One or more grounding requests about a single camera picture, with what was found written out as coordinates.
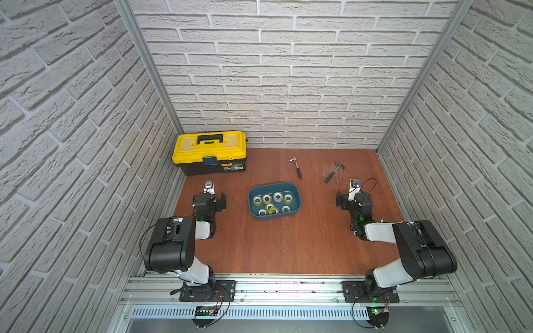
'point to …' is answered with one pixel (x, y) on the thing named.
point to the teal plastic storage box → (284, 188)
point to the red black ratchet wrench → (298, 169)
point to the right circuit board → (378, 316)
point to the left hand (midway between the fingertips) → (212, 189)
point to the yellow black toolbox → (213, 152)
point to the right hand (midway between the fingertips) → (352, 191)
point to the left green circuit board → (206, 310)
